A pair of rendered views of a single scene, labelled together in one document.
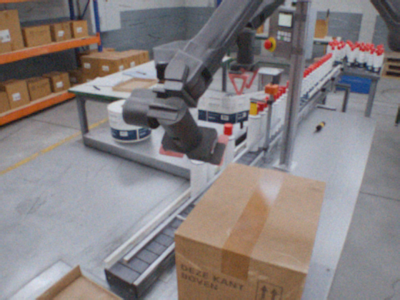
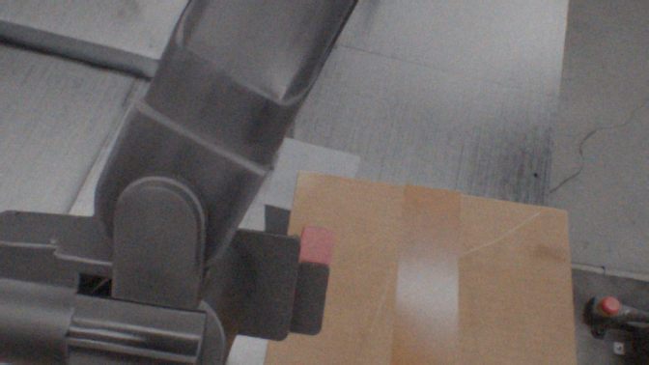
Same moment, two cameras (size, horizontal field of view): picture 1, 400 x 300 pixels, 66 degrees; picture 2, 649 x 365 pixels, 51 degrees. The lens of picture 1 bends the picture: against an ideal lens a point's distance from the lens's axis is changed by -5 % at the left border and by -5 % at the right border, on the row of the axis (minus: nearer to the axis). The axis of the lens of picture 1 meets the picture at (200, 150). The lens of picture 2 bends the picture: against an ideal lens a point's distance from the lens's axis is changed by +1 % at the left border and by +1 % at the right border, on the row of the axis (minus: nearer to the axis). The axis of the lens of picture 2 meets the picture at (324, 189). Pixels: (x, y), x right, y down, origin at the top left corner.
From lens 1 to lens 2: 45 cm
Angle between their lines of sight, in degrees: 37
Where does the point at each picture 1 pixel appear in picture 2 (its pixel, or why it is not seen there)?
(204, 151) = (274, 323)
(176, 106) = (183, 339)
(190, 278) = not seen: outside the picture
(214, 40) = (299, 45)
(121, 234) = not seen: hidden behind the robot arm
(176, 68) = (156, 226)
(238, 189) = (353, 301)
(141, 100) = (19, 304)
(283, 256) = not seen: outside the picture
